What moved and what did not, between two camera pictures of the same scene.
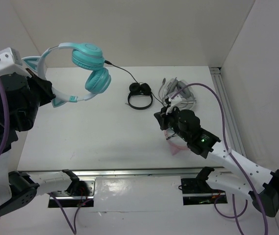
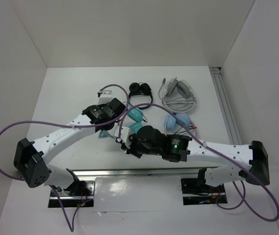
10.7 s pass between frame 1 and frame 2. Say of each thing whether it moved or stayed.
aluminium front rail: stayed
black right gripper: moved
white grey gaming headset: stayed
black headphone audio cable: moved
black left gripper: moved
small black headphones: stayed
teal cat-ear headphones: moved
